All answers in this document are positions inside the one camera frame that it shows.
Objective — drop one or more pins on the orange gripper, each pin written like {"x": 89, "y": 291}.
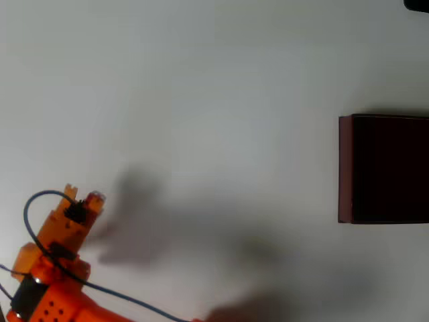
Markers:
{"x": 59, "y": 224}

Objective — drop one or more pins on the small red object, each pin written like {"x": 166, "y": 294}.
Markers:
{"x": 92, "y": 199}

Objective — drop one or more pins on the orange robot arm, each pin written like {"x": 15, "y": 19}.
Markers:
{"x": 57, "y": 305}

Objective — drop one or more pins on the dark maroon open box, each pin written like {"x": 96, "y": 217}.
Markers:
{"x": 388, "y": 167}

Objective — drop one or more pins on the black rounded device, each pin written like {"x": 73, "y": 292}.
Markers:
{"x": 418, "y": 4}

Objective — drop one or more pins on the light orange camera mount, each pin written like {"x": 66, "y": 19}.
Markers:
{"x": 57, "y": 228}

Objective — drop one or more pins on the small black camera module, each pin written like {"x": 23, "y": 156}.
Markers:
{"x": 75, "y": 212}

